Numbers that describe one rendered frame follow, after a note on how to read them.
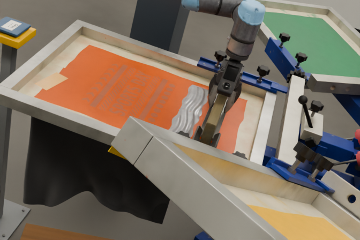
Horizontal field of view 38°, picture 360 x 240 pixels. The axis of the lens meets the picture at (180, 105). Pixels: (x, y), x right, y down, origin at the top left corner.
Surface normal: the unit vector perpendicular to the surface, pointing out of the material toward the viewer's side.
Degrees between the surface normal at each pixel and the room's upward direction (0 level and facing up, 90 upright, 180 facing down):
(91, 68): 0
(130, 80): 0
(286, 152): 0
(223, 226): 58
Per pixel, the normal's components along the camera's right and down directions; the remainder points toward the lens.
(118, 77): 0.24, -0.81
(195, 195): -0.45, -0.22
